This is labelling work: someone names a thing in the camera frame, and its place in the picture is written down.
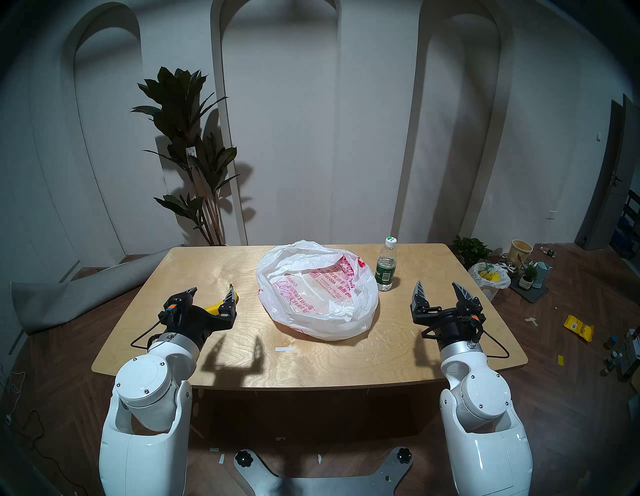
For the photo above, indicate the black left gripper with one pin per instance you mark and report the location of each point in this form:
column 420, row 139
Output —
column 200, row 322

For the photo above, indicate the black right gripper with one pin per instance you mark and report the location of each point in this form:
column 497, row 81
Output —
column 450, row 325

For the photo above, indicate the yellow banana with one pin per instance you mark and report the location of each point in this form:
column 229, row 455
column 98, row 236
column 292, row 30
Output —
column 214, row 308

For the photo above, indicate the green-label water bottle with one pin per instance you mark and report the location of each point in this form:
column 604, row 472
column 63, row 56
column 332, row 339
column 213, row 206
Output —
column 386, row 267

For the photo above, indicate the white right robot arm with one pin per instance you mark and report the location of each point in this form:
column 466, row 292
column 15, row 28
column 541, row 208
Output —
column 485, row 425

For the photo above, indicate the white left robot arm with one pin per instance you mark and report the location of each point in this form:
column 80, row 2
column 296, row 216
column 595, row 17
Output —
column 145, row 400

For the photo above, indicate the white trash bag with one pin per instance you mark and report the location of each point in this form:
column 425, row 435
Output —
column 492, row 282

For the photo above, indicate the white red-printed plastic bag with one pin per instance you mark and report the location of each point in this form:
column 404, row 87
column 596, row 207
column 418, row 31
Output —
column 320, row 305

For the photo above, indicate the small bushy green plant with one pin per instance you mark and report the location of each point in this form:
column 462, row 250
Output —
column 470, row 249

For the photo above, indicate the small plant in white pot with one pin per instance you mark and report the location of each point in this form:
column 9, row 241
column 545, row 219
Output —
column 526, row 280

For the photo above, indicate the dark floor tray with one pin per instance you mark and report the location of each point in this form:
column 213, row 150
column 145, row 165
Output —
column 530, row 295

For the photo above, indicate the beige plant pot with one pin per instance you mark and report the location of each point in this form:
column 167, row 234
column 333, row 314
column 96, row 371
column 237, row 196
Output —
column 520, row 252

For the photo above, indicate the teal watering jug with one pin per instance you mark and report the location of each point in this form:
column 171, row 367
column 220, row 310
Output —
column 541, row 274

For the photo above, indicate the small bottle lying down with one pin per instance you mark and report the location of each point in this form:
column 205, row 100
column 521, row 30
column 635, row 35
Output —
column 548, row 251

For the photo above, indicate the rolled grey mat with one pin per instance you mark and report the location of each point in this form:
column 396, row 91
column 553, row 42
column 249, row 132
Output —
column 75, row 295

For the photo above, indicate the light wooden table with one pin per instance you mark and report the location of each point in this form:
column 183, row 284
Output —
column 325, row 360

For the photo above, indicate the yellow snack package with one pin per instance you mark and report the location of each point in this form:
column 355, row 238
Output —
column 579, row 327

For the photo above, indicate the black star knob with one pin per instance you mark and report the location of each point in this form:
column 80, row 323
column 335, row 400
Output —
column 403, row 455
column 244, row 458

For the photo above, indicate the small dark bottle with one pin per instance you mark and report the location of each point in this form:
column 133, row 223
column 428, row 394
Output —
column 608, row 367
column 610, row 342

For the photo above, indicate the tall dark-leaf potted plant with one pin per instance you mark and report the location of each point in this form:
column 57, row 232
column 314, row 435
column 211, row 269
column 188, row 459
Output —
column 180, row 115

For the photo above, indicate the cardboard box of supplies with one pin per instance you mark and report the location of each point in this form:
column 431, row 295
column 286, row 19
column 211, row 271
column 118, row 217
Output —
column 631, row 352

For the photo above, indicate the grey open door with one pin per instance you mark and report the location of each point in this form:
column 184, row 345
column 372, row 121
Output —
column 607, row 190

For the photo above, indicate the black storage shelf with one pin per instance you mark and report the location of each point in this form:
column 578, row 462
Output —
column 631, row 220

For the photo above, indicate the grey metal base plate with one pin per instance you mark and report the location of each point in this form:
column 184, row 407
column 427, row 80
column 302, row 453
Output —
column 320, row 485

